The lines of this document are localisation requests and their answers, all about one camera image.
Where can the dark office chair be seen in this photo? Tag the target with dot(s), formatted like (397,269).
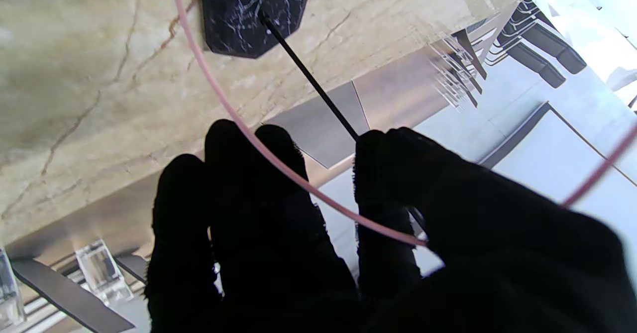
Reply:
(557,49)
(535,64)

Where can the white covered table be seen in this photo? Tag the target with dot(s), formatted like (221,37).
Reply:
(587,29)

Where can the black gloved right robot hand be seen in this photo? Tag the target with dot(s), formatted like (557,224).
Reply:
(473,273)

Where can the dark upright desk screen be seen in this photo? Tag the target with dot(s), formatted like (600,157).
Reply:
(468,49)
(64,293)

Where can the black T rack marble base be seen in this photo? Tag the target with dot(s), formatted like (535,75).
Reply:
(239,19)

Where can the brown wooden conference table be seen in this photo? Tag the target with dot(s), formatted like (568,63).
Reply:
(398,94)

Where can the clear acrylic name holder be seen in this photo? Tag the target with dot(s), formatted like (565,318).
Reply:
(10,288)
(448,61)
(460,91)
(99,271)

